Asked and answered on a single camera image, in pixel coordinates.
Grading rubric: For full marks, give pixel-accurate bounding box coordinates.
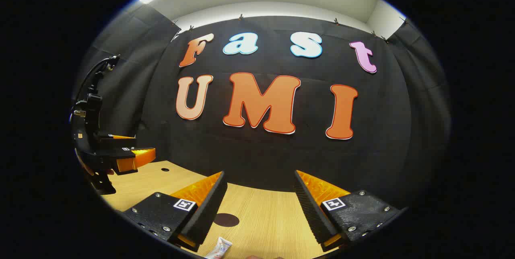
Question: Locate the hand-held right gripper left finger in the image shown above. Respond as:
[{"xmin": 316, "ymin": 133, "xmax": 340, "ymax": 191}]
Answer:
[{"xmin": 123, "ymin": 171, "xmax": 228, "ymax": 252}]

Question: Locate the dark brown round coaster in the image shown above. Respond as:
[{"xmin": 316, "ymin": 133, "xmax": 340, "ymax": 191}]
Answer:
[{"xmin": 213, "ymin": 213, "xmax": 240, "ymax": 228}]

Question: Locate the white toothpaste tube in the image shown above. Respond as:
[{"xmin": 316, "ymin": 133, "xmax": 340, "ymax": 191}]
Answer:
[{"xmin": 203, "ymin": 236, "xmax": 233, "ymax": 259}]

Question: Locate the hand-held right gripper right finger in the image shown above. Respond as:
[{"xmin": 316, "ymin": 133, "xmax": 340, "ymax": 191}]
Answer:
[{"xmin": 294, "ymin": 170, "xmax": 409, "ymax": 252}]

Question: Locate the black backdrop cloth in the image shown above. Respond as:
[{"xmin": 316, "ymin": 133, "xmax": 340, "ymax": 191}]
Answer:
[{"xmin": 72, "ymin": 4, "xmax": 451, "ymax": 211}]

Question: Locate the wooden desktop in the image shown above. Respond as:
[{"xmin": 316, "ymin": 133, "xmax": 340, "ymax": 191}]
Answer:
[{"xmin": 101, "ymin": 160, "xmax": 350, "ymax": 259}]

